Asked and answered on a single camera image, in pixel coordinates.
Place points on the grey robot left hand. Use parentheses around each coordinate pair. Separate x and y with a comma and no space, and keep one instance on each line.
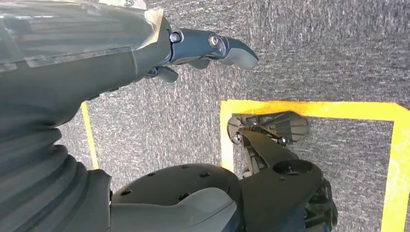
(64,64)

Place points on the ribbed grey left arm sleeve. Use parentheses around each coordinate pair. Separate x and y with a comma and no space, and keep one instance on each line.
(32,179)

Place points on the yellow floor tape square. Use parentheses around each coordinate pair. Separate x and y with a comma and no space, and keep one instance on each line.
(320,109)

